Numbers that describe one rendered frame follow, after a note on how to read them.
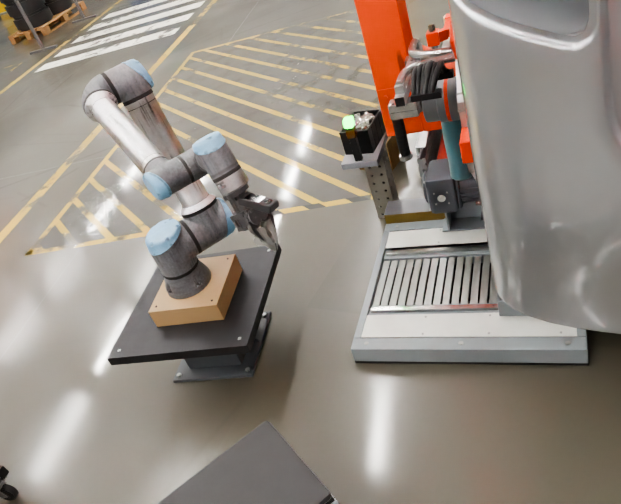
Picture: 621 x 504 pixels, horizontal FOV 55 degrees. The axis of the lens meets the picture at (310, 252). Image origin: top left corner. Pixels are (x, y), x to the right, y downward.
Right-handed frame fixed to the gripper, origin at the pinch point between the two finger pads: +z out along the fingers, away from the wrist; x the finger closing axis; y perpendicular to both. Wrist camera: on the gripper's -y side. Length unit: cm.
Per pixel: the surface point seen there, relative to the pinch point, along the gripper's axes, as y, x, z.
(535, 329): -29, -58, 77
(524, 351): -27, -48, 79
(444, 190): 5, -94, 31
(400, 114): -25, -48, -13
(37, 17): 872, -493, -336
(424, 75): -37, -51, -20
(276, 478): 1, 41, 50
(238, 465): 13, 42, 46
